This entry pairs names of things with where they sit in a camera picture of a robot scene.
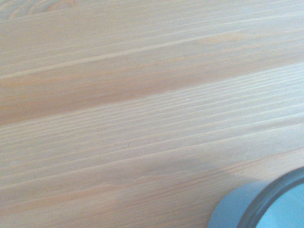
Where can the blue enamel mug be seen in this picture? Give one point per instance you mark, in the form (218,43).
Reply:
(228,209)

